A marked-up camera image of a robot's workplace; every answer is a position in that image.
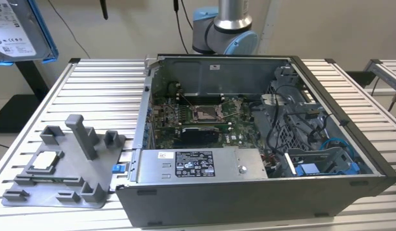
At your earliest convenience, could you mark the green RAM stick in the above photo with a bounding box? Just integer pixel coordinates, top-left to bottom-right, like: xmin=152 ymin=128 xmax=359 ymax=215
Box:
xmin=15 ymin=176 xmax=84 ymax=183

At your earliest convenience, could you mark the long black wire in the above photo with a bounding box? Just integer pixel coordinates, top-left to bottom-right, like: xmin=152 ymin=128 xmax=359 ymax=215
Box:
xmin=267 ymin=85 xmax=302 ymax=154

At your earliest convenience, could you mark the black hanging antenna rod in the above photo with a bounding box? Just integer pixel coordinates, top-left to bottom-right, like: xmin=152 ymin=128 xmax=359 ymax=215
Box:
xmin=99 ymin=0 xmax=110 ymax=20

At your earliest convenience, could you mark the silver CPU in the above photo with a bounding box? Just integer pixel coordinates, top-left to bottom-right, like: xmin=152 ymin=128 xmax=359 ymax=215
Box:
xmin=30 ymin=151 xmax=66 ymax=170

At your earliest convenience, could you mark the grey perforated drive cage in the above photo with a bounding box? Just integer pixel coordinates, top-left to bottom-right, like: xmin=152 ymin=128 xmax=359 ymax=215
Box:
xmin=251 ymin=79 xmax=334 ymax=154

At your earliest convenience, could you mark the black hanging cable with plug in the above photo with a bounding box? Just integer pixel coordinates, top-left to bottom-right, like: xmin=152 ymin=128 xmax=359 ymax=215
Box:
xmin=172 ymin=0 xmax=190 ymax=54

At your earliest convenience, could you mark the green motherboard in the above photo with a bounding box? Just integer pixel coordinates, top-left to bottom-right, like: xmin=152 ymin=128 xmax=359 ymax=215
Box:
xmin=151 ymin=92 xmax=266 ymax=151

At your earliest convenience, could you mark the black floor stand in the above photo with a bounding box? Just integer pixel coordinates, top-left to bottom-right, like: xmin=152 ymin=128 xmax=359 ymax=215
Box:
xmin=0 ymin=60 xmax=52 ymax=133

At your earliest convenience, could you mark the black open PC case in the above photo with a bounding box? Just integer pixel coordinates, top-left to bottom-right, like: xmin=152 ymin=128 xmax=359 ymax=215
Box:
xmin=116 ymin=53 xmax=396 ymax=228

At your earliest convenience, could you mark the silver power supply unit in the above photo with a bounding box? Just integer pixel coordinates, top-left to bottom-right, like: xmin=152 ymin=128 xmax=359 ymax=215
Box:
xmin=135 ymin=148 xmax=270 ymax=183

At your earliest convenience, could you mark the black graphics card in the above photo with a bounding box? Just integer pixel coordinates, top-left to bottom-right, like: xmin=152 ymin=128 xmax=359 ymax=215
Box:
xmin=178 ymin=127 xmax=222 ymax=149

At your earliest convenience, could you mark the black wire with connector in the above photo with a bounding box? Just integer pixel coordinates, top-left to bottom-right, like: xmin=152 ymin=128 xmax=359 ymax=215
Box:
xmin=306 ymin=109 xmax=335 ymax=147

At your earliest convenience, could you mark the grey disk bay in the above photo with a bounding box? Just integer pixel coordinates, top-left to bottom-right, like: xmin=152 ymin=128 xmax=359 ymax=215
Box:
xmin=283 ymin=146 xmax=362 ymax=178

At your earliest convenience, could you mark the hard disk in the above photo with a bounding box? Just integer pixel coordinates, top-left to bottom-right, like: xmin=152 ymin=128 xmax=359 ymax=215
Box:
xmin=0 ymin=0 xmax=60 ymax=66

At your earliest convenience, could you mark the thin metal locking lever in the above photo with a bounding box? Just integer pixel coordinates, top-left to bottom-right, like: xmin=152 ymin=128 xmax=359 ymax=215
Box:
xmin=180 ymin=93 xmax=196 ymax=107

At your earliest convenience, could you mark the grey plastic parts rack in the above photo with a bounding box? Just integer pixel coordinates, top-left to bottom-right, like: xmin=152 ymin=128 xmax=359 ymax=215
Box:
xmin=0 ymin=114 xmax=127 ymax=209

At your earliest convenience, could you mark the CPU socket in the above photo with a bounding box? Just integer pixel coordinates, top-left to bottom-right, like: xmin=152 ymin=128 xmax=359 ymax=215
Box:
xmin=192 ymin=105 xmax=223 ymax=121

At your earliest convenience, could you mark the light blue wire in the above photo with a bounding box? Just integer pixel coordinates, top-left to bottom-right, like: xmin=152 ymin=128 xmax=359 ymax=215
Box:
xmin=322 ymin=136 xmax=358 ymax=161

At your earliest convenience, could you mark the metal socket cover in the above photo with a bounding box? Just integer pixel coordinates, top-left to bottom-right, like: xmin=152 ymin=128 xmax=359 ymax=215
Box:
xmin=220 ymin=98 xmax=247 ymax=116

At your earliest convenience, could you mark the metal slat side table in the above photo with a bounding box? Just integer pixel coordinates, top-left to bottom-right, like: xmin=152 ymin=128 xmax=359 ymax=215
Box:
xmin=364 ymin=59 xmax=396 ymax=97

